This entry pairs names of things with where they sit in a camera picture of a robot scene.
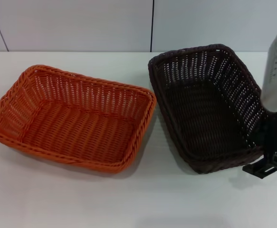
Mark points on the orange woven plastic basket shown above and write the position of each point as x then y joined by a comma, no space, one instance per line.
76,123

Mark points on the dark brown woven basket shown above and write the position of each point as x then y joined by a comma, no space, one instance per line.
200,107

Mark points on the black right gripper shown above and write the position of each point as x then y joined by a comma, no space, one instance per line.
276,135

